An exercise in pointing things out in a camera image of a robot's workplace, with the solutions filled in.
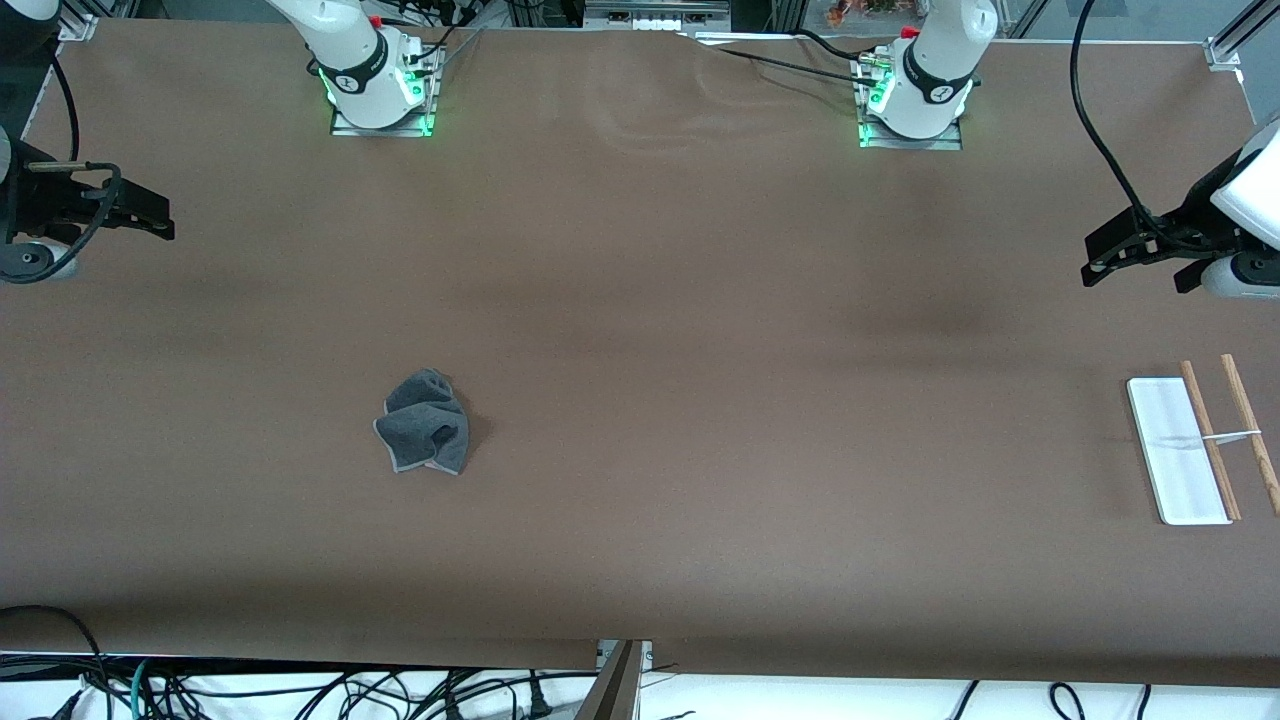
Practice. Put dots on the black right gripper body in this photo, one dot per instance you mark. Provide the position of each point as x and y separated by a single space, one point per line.
42 205

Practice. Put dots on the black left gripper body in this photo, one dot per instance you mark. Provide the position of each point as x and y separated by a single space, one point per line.
1187 226

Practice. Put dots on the grey microfibre towel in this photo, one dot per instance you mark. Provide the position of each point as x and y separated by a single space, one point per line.
430 420

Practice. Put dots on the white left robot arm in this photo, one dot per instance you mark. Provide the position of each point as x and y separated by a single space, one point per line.
940 60

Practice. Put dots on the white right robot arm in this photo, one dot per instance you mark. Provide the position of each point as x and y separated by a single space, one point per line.
350 50

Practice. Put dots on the white rack with wooden rods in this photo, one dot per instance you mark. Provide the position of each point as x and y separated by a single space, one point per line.
1175 450

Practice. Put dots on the white power strip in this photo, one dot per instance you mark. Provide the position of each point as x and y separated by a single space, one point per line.
655 12

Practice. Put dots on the brown table cover sheet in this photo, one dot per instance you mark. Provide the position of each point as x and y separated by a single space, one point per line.
640 450

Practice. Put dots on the aluminium frame corner profile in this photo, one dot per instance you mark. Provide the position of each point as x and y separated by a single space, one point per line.
78 22
1235 35

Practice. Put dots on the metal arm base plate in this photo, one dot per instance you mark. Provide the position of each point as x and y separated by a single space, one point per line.
345 128
950 143

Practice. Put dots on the dark angled post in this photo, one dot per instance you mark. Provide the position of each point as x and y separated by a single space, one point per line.
610 690

